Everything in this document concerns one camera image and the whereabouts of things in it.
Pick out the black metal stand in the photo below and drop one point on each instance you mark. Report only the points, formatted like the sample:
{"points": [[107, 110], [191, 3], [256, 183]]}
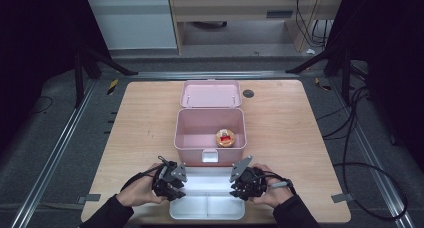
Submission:
{"points": [[345, 74], [80, 78]]}

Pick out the white cabinet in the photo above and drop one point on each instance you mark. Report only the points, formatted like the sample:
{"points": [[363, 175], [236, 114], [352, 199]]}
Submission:
{"points": [[133, 24]]}

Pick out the long metal floor rail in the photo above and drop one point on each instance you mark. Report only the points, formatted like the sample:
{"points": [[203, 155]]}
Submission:
{"points": [[56, 151], [373, 161]]}

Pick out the short metal floor rail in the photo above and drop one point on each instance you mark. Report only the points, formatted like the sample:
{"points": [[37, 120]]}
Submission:
{"points": [[160, 75]]}

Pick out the person's left hand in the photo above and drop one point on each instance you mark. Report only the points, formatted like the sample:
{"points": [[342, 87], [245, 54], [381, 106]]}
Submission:
{"points": [[140, 191]]}

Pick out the yellow black tape strip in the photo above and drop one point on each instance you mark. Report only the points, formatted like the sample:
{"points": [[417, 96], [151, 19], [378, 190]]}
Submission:
{"points": [[112, 86], [320, 84]]}

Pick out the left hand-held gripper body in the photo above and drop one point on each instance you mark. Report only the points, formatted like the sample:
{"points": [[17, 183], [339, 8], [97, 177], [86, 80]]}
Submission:
{"points": [[166, 178]]}

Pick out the white divided tray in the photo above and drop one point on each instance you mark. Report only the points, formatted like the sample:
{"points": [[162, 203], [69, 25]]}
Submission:
{"points": [[207, 204]]}

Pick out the black round table grommet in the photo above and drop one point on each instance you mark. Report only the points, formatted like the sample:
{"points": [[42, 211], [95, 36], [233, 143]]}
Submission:
{"points": [[248, 93]]}

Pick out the person's right hand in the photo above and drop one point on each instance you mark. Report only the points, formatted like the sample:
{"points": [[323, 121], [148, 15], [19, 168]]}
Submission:
{"points": [[275, 191]]}

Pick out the round gold tin red label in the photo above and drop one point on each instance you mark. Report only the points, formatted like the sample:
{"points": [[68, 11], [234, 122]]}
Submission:
{"points": [[225, 138]]}

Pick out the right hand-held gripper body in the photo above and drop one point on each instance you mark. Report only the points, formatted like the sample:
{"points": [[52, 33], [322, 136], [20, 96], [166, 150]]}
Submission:
{"points": [[248, 178]]}

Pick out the light wooden desk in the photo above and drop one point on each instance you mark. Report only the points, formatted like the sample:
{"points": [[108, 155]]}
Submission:
{"points": [[233, 9]]}

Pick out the white crumpled paper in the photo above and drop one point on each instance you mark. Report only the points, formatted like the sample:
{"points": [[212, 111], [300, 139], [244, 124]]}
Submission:
{"points": [[310, 51]]}

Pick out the grey tape tab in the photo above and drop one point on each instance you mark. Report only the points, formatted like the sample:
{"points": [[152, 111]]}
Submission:
{"points": [[89, 198], [342, 197]]}

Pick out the pink storage box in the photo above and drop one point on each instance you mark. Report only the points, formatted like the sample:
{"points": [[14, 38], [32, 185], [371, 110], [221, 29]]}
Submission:
{"points": [[210, 121]]}

